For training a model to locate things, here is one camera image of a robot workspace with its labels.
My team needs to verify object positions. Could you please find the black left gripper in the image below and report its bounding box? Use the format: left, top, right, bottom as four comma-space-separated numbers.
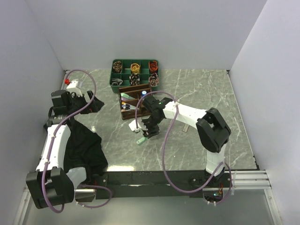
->
67, 90, 104, 115

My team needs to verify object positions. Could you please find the small beige eraser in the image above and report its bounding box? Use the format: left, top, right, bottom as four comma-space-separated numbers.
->
183, 124, 189, 133

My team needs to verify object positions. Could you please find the blue grey glue stick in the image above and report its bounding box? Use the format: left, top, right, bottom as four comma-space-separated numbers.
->
141, 90, 148, 97

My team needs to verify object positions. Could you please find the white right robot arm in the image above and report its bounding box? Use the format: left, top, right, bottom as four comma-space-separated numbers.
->
132, 96, 231, 187

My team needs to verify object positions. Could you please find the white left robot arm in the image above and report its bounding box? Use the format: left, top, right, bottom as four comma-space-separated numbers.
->
26, 90, 104, 209

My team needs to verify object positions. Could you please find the grey rolled cloth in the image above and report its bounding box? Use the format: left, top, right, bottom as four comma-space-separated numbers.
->
111, 78, 123, 86

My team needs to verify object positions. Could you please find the brown wooden desk organizer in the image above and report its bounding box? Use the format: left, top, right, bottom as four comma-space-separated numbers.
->
119, 84, 151, 120

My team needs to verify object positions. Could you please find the brown patterned rolled tie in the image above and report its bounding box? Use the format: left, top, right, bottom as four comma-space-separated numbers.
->
112, 61, 122, 74

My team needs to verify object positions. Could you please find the pink black rolled tie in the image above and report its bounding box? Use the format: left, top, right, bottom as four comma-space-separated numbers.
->
149, 73, 159, 87

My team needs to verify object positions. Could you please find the black white rolled tie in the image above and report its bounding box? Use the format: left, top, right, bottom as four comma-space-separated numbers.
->
129, 74, 140, 86

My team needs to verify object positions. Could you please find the black cloth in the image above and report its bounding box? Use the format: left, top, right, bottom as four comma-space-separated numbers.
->
63, 119, 108, 177

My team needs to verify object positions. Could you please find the yellow rolled tie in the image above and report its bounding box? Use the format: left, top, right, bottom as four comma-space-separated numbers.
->
130, 63, 141, 74

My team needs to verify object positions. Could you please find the orange black rolled tie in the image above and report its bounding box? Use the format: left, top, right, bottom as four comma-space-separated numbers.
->
149, 60, 158, 73

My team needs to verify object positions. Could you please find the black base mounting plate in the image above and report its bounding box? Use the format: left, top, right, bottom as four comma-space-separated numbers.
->
65, 170, 233, 200

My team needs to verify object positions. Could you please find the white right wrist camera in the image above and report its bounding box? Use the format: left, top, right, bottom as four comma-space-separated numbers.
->
128, 120, 146, 133

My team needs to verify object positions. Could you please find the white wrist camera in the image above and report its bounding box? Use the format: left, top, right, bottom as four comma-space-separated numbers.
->
64, 78, 83, 97
128, 120, 146, 133

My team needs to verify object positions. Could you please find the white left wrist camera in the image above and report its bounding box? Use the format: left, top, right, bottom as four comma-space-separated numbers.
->
64, 78, 83, 97

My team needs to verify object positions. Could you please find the aluminium rail frame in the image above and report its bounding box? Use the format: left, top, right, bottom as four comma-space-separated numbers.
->
14, 74, 271, 225

